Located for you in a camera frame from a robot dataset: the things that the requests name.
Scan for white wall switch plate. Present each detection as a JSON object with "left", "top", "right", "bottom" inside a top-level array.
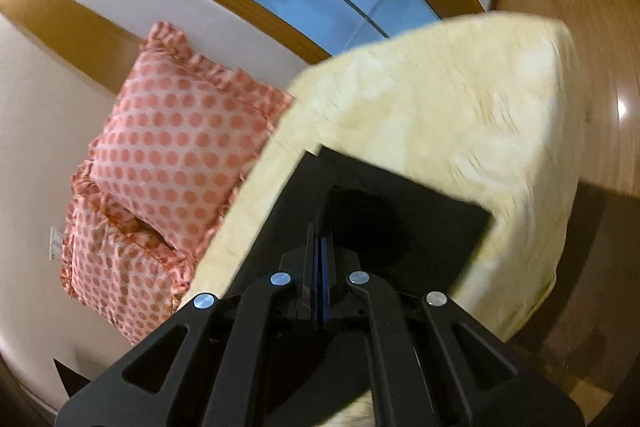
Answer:
[{"left": 48, "top": 227, "right": 64, "bottom": 261}]

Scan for pink polka dot pillow left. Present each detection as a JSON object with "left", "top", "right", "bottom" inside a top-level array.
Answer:
[{"left": 60, "top": 159, "right": 195, "bottom": 343}]

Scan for pink polka dot pillow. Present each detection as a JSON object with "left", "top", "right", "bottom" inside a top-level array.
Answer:
[
  {"left": 90, "top": 22, "right": 294, "bottom": 259},
  {"left": 60, "top": 159, "right": 195, "bottom": 343}
]

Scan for dark bedside furniture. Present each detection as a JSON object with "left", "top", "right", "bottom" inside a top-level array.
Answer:
[{"left": 53, "top": 359, "right": 91, "bottom": 398}]

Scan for pink polka dot pillow right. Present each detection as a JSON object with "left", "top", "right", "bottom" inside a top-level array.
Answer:
[{"left": 90, "top": 22, "right": 294, "bottom": 259}]

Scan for yellow patterned bed sheet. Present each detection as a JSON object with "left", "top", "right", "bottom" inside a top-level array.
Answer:
[{"left": 188, "top": 11, "right": 586, "bottom": 427}]

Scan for black pants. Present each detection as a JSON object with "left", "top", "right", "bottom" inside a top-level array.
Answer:
[{"left": 227, "top": 148, "right": 491, "bottom": 426}]

